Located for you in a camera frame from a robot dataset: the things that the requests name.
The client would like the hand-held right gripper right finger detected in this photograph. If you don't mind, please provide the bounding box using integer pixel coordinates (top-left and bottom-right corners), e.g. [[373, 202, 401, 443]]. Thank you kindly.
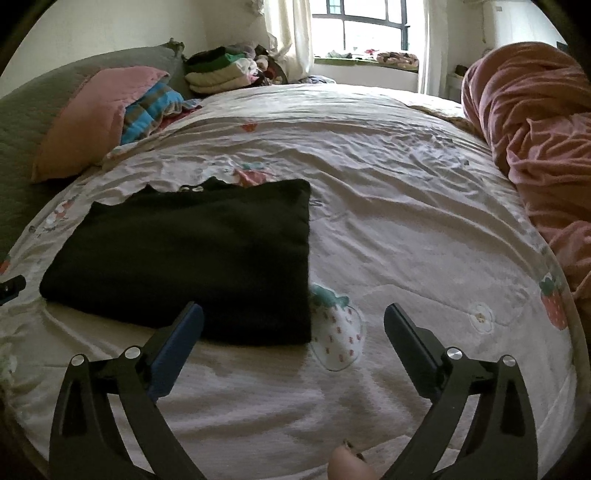
[[379, 302, 539, 480]]

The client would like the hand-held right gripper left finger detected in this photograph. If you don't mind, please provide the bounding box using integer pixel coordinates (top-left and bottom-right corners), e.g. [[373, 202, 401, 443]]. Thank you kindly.
[[48, 301, 208, 480]]

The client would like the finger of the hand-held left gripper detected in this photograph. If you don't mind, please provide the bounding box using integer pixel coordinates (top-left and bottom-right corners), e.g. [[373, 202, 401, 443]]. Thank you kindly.
[[0, 275, 26, 305]]

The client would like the black printed shirt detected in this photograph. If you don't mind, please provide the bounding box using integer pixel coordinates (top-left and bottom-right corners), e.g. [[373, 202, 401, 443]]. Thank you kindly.
[[39, 178, 314, 347]]

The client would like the pile of folded clothes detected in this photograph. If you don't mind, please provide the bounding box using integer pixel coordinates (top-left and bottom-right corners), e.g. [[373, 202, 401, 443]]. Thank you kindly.
[[185, 44, 289, 95]]

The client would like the white strawberry print bed cover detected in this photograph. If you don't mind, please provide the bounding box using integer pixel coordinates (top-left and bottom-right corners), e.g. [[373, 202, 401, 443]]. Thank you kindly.
[[0, 82, 580, 480]]

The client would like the green quilted blanket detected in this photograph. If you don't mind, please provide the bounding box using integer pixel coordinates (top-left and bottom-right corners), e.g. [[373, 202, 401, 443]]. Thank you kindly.
[[0, 44, 185, 259]]

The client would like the pink pillow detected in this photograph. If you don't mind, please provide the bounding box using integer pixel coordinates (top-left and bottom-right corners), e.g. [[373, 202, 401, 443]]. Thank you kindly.
[[31, 66, 171, 182]]

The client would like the blue striped cloth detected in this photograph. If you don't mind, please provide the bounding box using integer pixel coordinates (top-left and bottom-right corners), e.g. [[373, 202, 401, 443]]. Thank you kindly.
[[121, 83, 204, 145]]

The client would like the pink fleece blanket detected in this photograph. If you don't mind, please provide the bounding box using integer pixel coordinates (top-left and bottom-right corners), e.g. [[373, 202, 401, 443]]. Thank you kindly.
[[462, 42, 591, 301]]

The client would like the patterned cushion on windowsill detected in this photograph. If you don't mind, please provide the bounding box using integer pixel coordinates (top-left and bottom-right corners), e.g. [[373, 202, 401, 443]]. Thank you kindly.
[[376, 51, 420, 70]]

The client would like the white curtain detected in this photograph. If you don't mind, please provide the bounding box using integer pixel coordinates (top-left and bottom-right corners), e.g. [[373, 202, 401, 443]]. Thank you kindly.
[[249, 0, 315, 84]]

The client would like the window with dark frame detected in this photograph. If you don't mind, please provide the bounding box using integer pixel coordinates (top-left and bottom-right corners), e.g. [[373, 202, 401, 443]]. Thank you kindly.
[[311, 0, 428, 58]]

